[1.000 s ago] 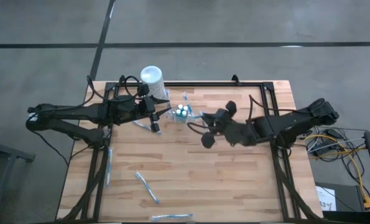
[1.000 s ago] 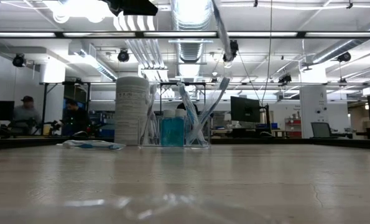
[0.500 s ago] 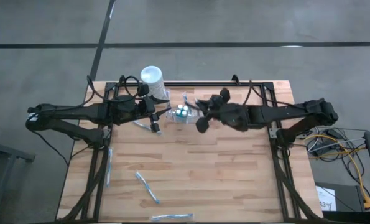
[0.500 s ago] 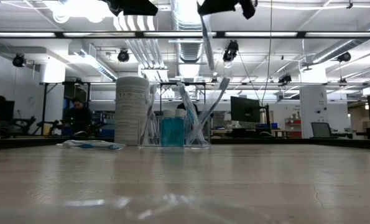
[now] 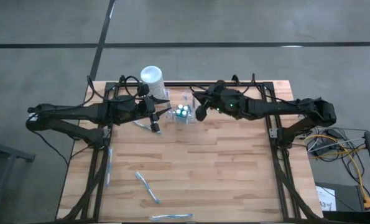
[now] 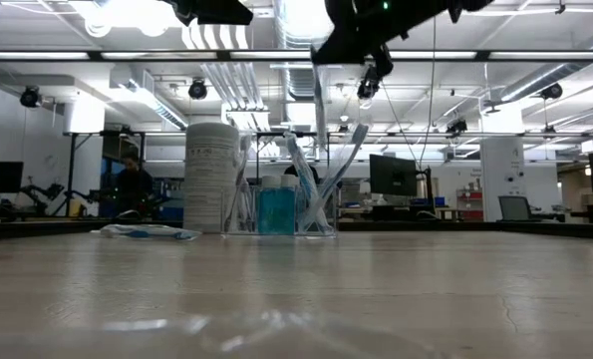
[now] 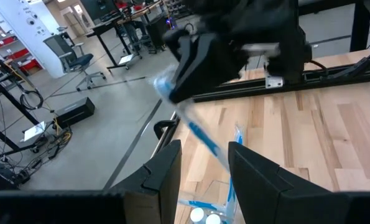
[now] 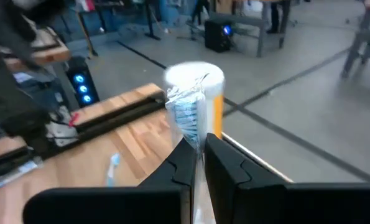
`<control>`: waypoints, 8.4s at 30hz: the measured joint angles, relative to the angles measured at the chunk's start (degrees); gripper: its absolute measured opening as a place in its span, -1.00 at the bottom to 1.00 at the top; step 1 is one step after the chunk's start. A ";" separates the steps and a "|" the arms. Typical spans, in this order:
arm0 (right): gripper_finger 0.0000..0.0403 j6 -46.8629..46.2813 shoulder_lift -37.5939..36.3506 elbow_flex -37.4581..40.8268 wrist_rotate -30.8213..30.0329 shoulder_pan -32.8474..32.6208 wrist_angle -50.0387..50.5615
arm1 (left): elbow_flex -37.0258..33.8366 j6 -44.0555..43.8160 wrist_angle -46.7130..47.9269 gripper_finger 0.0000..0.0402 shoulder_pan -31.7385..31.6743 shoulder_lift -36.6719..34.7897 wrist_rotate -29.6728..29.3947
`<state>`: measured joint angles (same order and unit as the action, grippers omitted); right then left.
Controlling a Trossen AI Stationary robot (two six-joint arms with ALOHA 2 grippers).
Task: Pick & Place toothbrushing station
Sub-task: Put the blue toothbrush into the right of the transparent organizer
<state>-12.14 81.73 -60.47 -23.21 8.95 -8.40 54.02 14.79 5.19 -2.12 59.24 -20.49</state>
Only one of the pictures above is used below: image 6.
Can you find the white wipes canister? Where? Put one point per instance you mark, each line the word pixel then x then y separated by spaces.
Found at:
pixel 206 179

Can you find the yellow cup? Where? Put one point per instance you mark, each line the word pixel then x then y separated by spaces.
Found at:
pixel 75 208

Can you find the white square pillar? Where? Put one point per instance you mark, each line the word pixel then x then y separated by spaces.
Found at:
pixel 500 169

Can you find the silver ventilation duct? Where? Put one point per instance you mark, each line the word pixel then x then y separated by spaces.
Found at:
pixel 296 30
pixel 550 75

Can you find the black background rig frame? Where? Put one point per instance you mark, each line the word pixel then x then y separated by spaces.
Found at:
pixel 71 174
pixel 268 134

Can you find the black ceiling spotlight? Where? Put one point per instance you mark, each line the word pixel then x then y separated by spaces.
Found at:
pixel 198 90
pixel 30 98
pixel 366 91
pixel 552 92
pixel 456 127

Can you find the black aluminium table frame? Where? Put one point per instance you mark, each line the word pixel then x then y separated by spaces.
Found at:
pixel 27 229

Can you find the black overhead beam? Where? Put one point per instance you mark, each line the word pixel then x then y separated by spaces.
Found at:
pixel 483 55

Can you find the clear acrylic organizer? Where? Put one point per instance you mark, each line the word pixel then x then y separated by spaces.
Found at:
pixel 336 209

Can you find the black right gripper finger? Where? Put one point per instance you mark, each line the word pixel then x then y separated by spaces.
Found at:
pixel 338 50

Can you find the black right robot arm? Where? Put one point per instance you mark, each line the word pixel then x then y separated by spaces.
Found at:
pixel 475 4

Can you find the blue storage rack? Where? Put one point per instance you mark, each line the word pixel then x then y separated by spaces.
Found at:
pixel 174 207

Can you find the black background robot arm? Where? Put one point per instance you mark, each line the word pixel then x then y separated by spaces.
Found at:
pixel 42 192

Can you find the red shelf unit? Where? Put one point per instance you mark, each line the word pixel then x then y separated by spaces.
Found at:
pixel 470 214

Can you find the person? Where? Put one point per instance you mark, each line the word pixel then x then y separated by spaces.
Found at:
pixel 134 187
pixel 312 173

